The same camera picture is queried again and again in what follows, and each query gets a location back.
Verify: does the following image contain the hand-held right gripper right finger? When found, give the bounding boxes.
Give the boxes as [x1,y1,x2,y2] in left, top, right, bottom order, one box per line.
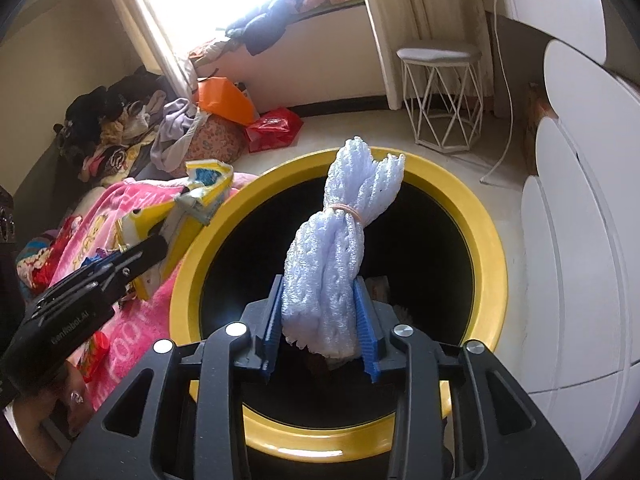
[352,280,581,480]

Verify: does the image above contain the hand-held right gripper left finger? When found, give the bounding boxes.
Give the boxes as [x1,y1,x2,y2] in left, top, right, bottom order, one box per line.
[55,275,286,480]

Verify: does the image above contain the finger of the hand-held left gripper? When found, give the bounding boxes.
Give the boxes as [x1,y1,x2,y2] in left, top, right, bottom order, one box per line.
[34,252,125,306]
[102,235,169,292]

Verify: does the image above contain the white foam net bundle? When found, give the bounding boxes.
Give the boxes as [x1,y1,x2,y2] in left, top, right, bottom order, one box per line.
[280,135,407,361]

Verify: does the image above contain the yellow snack packet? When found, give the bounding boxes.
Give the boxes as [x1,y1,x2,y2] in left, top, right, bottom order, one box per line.
[116,159,236,302]

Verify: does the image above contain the yellow rimmed black bin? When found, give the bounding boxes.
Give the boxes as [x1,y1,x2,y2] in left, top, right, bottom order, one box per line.
[169,149,509,480]

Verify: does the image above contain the person's left hand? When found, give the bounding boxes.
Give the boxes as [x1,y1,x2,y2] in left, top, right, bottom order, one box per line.
[15,374,95,442]

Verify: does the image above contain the red printed cloth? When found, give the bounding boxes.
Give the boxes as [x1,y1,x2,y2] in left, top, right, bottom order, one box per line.
[17,215,83,291]

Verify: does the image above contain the pink bear printed blanket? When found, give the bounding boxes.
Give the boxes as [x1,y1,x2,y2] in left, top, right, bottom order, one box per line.
[20,172,261,411]

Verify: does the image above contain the pale lilac garment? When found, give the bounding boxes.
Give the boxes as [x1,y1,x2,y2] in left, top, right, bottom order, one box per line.
[149,96,209,172]

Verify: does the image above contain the floral fabric basket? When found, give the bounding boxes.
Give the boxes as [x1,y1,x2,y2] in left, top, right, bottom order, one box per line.
[186,115,252,164]

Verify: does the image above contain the pile of clothes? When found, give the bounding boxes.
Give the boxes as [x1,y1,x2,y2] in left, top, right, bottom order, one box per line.
[54,64,167,187]

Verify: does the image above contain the orange bag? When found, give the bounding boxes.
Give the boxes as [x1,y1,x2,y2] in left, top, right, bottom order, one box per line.
[196,76,262,127]

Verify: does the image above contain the red shopping bag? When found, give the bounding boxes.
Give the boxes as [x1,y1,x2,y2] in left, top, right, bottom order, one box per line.
[244,106,305,154]

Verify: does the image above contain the orange and white cloths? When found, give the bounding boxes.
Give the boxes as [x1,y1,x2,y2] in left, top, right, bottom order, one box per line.
[186,34,237,69]

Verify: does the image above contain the white scalloped cabinet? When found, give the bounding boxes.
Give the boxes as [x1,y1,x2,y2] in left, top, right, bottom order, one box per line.
[519,39,640,472]

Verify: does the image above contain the cream curtain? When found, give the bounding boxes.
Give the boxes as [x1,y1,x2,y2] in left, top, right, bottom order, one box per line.
[354,0,494,112]
[99,0,199,97]

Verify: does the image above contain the orange brown cloth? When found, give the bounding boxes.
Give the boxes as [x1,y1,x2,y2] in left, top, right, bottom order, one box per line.
[521,84,557,162]

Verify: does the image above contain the white desk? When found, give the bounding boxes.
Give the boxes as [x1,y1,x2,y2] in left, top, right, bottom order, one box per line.
[491,0,602,69]

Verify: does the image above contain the white wire stool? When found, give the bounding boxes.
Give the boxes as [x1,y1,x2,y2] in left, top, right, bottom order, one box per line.
[396,39,484,154]

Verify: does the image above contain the white cable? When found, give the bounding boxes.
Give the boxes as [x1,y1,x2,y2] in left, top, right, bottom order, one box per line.
[479,0,517,187]

